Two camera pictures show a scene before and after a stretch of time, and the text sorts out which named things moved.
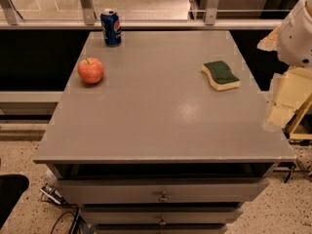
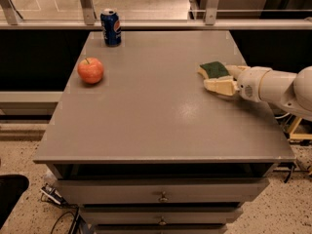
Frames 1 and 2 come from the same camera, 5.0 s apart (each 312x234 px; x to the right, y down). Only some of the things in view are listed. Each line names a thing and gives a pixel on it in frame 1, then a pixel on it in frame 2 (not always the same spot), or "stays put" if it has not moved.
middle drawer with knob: x=164 y=216 stays put
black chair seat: x=12 y=186 stays put
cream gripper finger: x=292 y=91 → x=225 y=85
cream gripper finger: x=270 y=42 → x=234 y=70
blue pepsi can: x=111 y=26 stays put
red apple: x=91 y=70 stays put
